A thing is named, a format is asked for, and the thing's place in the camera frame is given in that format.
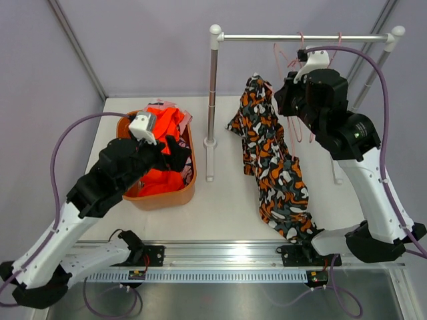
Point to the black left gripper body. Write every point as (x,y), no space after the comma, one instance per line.
(149,156)

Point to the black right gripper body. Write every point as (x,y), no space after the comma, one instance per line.
(305,112)

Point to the pink navy patterned shorts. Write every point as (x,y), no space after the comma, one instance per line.
(187,172)

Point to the black orange patterned shorts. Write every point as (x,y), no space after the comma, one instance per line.
(283,196)

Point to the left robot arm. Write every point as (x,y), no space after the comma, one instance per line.
(42,278)

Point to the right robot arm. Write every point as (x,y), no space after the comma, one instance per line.
(319,100)

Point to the orange plastic basket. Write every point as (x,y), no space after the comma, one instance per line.
(170,199)

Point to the silver clothes rack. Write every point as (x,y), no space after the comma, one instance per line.
(217,36)

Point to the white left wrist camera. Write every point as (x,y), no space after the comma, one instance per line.
(142,126)

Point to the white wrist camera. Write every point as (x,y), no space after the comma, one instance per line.
(142,126)
(318,59)

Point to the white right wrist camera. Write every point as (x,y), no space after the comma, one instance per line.
(318,59)

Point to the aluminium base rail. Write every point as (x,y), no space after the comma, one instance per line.
(199,262)

